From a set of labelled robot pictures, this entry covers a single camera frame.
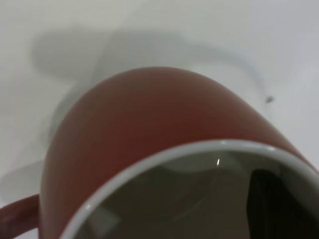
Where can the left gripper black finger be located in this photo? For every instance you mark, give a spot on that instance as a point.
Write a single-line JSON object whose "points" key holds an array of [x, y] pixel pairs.
{"points": [[279, 211]]}

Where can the red ceramic mug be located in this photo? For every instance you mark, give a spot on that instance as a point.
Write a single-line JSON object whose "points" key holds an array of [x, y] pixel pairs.
{"points": [[149, 112]]}

